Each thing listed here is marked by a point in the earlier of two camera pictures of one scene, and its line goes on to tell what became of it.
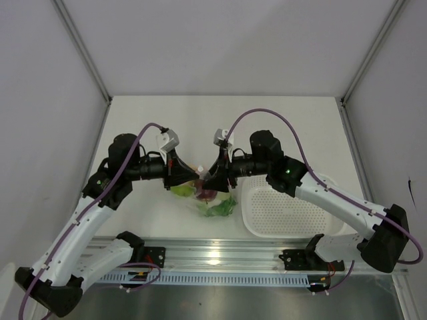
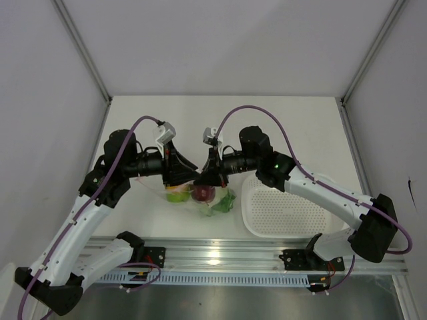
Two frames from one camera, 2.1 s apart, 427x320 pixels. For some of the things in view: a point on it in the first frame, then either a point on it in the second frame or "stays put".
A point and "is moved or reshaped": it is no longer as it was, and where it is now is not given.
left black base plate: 155,255 stays put
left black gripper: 175,171 stays put
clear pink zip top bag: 211,203 is moved or reshaped
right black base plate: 304,260 stays put
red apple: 203,194 stays put
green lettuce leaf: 223,208 is moved or reshaped
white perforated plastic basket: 268,211 stays put
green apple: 185,190 -> 178,197
